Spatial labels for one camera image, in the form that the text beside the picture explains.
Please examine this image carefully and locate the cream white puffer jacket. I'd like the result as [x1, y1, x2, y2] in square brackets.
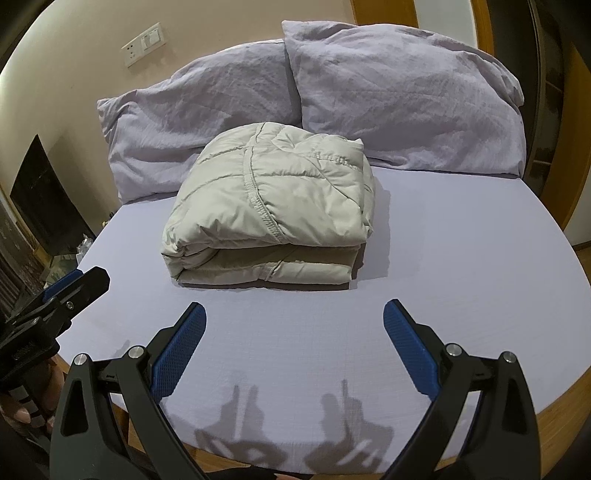
[161, 122, 375, 286]

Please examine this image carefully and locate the left lavender pillow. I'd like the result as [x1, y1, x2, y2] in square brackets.
[96, 39, 301, 203]

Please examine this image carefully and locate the lavender pillow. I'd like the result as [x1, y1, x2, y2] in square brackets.
[96, 39, 301, 203]
[281, 21, 526, 177]

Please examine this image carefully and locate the right lavender pillow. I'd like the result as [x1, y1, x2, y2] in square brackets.
[281, 21, 526, 177]

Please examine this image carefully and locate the white wall socket panel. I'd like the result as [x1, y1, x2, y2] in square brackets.
[120, 23, 166, 68]

